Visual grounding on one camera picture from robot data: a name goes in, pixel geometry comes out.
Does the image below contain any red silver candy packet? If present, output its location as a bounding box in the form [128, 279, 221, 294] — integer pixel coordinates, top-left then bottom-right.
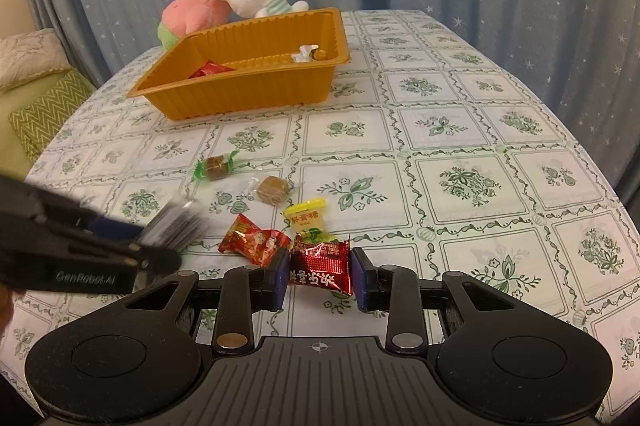
[218, 214, 291, 267]

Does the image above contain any dark red snack packet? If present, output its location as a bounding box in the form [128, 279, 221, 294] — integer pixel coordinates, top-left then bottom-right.
[288, 236, 352, 296]

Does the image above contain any yellow candy packet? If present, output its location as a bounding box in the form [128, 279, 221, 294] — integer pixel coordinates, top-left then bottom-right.
[283, 198, 337, 244]

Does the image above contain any clear brown candy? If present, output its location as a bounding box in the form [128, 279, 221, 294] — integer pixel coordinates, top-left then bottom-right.
[242, 176, 293, 207]

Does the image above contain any green brown candy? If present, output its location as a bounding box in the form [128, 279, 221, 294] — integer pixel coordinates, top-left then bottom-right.
[192, 150, 239, 181]

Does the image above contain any green black snack pouch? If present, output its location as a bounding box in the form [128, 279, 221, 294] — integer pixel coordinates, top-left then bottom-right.
[291, 45, 328, 63]

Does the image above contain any grey striped snack packet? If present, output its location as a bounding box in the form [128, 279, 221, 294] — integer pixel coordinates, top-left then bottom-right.
[138, 198, 209, 252]

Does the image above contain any person's left hand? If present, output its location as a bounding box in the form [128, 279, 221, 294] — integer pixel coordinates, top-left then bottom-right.
[0, 285, 14, 336]

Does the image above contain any light green sofa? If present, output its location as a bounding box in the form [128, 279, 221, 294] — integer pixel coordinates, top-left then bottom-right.
[1, 68, 96, 179]

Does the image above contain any green zigzag cushion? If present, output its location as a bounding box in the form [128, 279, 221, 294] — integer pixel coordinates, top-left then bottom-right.
[8, 70, 96, 164]

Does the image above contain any floral white green tablecloth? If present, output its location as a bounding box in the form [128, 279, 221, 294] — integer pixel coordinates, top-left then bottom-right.
[28, 11, 639, 420]

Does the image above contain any beige embroidered pillow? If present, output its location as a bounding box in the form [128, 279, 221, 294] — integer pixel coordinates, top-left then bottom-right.
[0, 28, 72, 92]

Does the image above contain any pink star plush toy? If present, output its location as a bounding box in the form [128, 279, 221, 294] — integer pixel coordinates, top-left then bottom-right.
[157, 0, 231, 51]

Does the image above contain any orange plastic tray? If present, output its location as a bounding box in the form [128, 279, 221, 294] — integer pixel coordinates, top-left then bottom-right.
[128, 8, 350, 120]

